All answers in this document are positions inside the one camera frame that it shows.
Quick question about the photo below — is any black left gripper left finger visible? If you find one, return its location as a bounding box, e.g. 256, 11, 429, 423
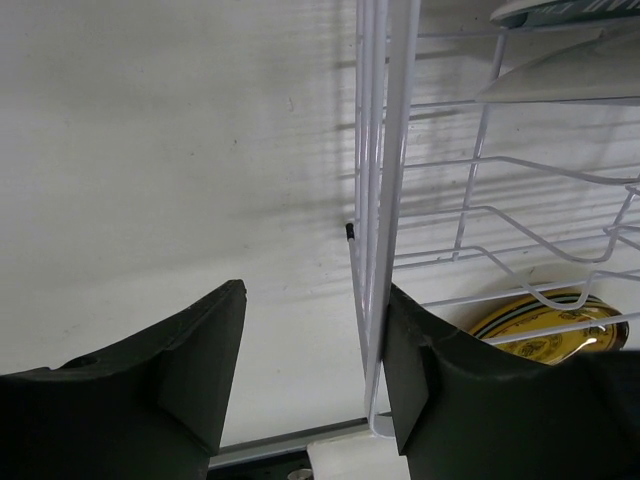
1, 279, 247, 479

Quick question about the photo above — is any green rimmed white plate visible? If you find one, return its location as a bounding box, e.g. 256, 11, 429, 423
490, 0, 639, 29

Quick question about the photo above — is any white orange sunburst plate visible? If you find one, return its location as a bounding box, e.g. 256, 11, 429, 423
476, 30, 639, 106

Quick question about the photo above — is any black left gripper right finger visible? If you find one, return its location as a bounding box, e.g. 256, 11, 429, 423
383, 288, 639, 479

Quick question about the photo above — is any white wire dish rack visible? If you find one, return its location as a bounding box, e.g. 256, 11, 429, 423
346, 1, 639, 438

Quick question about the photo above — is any yellow patterned plate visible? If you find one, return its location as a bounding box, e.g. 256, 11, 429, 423
469, 295, 630, 365

